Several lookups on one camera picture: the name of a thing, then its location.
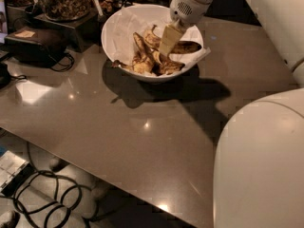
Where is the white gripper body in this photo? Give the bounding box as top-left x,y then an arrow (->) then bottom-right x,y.
170,0 -> 213,26

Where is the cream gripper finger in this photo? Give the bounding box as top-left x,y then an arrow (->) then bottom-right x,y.
159,25 -> 184,56

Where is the overripe banana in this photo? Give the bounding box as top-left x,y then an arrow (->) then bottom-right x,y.
143,26 -> 202,54
111,32 -> 155,74
152,50 -> 184,75

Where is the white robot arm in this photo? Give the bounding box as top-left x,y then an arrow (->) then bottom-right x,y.
213,0 -> 304,228

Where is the white ceramic bowl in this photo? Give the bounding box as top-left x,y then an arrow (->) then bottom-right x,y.
101,4 -> 210,84

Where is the white paper liner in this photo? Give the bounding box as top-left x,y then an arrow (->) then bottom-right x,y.
102,4 -> 210,74

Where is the dark metal stand box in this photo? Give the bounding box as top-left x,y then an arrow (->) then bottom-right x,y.
34,9 -> 100,52

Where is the glass jar of nuts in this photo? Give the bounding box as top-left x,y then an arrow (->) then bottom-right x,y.
38,0 -> 91,22

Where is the black device with label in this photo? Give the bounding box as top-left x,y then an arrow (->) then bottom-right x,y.
5,27 -> 67,68

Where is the white box on floor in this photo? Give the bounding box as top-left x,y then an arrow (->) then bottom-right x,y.
0,151 -> 31,197

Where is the black cable on floor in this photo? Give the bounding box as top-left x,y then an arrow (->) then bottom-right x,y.
0,142 -> 127,228

